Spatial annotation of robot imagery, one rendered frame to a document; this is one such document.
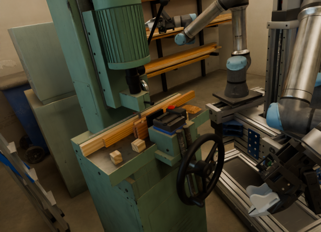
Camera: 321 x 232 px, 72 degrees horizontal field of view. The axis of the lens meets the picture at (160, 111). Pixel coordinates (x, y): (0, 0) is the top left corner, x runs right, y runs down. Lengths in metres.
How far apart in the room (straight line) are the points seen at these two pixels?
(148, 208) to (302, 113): 0.70
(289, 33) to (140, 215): 1.06
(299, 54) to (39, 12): 2.91
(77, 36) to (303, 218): 1.51
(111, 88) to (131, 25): 0.30
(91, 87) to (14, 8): 2.24
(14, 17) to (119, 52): 2.42
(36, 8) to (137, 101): 2.46
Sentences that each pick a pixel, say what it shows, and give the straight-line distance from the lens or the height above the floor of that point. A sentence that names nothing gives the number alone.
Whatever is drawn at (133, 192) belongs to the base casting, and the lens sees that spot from 0.93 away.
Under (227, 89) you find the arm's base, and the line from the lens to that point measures 1.47.
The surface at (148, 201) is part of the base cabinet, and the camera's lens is 1.02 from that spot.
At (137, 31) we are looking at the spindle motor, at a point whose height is 1.33.
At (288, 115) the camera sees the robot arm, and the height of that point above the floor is 1.08.
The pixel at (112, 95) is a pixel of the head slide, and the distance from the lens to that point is 1.02.
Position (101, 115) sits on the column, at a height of 0.96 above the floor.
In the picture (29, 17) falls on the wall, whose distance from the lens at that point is 3.21.
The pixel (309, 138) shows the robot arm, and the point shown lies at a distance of 0.58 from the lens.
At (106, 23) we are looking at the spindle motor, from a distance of 0.87.
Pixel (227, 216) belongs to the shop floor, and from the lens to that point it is 1.79.
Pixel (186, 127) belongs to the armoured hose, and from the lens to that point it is 0.84.
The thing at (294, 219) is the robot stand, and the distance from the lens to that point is 1.59.
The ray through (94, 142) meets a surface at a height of 0.94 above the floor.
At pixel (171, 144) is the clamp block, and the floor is 0.93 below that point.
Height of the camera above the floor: 1.39
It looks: 25 degrees down
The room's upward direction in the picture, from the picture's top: 9 degrees counter-clockwise
